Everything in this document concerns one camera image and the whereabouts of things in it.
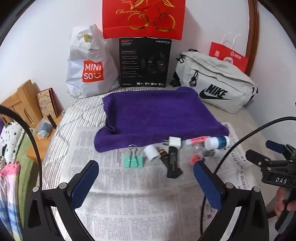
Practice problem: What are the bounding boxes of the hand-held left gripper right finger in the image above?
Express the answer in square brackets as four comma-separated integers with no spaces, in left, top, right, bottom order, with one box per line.
[193,161,270,241]

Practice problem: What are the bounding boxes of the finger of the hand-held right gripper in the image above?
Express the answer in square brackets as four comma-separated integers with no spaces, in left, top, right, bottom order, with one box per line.
[265,140,290,155]
[245,149,278,169]

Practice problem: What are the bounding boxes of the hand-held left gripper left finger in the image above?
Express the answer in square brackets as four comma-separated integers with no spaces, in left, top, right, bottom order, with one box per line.
[23,160,100,241]

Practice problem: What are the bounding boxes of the orange blue tape measure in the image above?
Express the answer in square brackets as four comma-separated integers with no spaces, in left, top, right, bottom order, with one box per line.
[191,154,206,167]

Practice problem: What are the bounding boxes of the clear plastic cap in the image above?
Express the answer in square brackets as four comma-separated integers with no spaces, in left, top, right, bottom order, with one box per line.
[194,144,208,155]

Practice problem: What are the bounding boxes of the white and blue bottle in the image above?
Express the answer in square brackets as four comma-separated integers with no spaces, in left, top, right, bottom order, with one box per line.
[204,136,230,150]

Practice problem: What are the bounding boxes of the pink highlighter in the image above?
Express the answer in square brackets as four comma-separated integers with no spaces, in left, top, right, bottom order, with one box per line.
[184,136,207,146]

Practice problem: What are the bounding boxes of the green binder clip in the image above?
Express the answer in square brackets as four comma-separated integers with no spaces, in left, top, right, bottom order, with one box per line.
[124,144,143,168]

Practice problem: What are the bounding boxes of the white usb charger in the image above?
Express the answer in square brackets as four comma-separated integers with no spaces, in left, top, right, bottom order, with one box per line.
[163,136,183,149]

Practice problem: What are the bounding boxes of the black gold battery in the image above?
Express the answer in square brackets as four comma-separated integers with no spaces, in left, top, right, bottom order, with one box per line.
[157,148,169,164]

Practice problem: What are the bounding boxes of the person's right hand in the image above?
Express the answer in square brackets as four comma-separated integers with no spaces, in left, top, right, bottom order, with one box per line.
[275,186,296,216]

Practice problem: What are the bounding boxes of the wooden nightstand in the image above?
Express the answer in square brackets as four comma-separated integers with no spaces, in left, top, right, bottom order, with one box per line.
[26,113,64,164]

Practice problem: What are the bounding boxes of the newspaper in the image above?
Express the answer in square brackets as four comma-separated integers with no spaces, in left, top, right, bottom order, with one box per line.
[62,123,266,241]

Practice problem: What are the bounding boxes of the green cloth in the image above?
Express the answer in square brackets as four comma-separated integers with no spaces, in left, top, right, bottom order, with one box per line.
[14,130,40,209]

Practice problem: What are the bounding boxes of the clear plastic box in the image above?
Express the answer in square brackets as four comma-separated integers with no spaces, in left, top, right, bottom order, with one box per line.
[36,116,57,140]

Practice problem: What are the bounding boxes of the pink striped cloth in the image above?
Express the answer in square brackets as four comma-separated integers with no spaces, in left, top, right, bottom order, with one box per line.
[0,162,23,232]

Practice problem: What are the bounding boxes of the white spotted pillow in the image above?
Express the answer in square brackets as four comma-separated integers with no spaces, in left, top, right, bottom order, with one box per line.
[0,120,26,163]

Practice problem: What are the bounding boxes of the purple towel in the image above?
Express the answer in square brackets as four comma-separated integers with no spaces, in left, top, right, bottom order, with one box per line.
[94,86,230,153]

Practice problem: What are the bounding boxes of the patterned brown book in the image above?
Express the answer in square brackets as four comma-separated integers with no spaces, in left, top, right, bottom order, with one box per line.
[36,88,59,120]

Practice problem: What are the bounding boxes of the grey waist bag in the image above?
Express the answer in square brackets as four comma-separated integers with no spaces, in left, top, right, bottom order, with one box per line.
[171,49,259,114]

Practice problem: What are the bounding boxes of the wooden bed headboard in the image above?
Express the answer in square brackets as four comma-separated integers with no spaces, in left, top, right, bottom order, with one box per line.
[245,0,260,77]

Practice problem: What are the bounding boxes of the white plastic shopping bag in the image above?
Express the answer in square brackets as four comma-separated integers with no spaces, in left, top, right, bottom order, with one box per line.
[66,24,121,99]

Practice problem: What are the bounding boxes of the black headset box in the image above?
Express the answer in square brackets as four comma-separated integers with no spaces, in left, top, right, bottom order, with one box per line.
[119,37,172,88]

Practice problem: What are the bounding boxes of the red gift bag gold print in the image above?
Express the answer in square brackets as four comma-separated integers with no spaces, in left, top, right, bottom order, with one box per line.
[102,0,186,42]

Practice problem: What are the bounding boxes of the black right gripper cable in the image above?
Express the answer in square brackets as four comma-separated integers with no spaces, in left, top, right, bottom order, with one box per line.
[201,116,296,235]

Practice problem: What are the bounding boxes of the red paper bag white handles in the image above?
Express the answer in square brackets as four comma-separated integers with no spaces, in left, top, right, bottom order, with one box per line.
[209,33,249,75]

